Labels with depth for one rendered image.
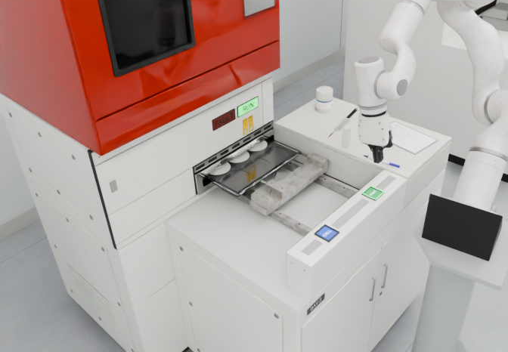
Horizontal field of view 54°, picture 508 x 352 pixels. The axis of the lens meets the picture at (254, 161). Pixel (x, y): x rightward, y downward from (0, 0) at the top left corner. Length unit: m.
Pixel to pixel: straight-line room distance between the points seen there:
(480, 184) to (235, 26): 0.94
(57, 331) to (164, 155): 1.30
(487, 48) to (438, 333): 1.04
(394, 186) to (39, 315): 1.90
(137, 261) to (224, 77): 0.73
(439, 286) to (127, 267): 1.10
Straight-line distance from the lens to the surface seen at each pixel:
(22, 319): 2.88
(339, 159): 1.96
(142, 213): 1.78
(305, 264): 1.47
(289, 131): 2.07
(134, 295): 1.97
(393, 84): 1.46
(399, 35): 1.56
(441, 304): 1.98
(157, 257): 1.94
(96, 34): 1.41
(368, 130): 1.58
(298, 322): 1.58
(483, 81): 1.82
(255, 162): 1.98
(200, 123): 1.80
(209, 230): 1.80
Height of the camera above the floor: 2.01
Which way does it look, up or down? 34 degrees down
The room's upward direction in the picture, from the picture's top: 3 degrees counter-clockwise
